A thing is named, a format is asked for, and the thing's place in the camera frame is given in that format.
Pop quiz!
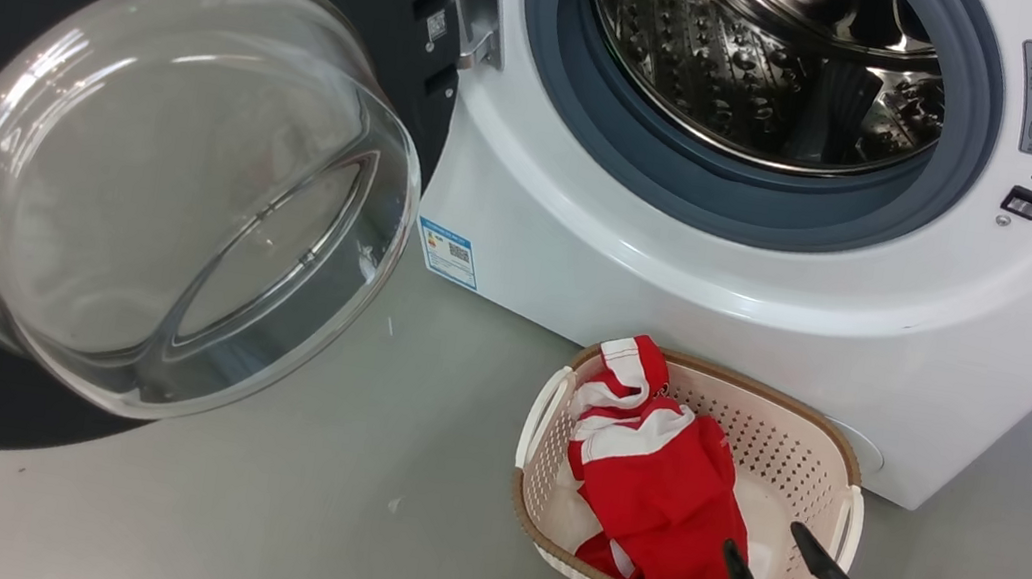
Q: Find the blue energy label sticker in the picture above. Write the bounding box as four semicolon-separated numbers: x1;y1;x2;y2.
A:
411;216;488;292

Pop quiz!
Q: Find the black door lock socket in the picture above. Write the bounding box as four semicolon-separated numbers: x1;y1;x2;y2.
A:
999;183;1032;222

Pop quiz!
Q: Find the grey rubber door gasket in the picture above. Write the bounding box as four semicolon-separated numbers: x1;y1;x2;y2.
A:
493;0;1019;280

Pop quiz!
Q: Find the cream perforated laundry basket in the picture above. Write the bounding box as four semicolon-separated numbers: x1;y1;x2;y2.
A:
498;330;884;579

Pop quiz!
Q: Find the white washing machine body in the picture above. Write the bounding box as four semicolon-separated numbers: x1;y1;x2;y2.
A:
355;0;1032;528

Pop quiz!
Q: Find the red and white garment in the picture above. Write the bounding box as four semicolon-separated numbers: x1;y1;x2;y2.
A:
544;327;780;579

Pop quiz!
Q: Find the round white filter cover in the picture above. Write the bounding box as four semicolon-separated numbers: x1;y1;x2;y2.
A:
819;414;892;478

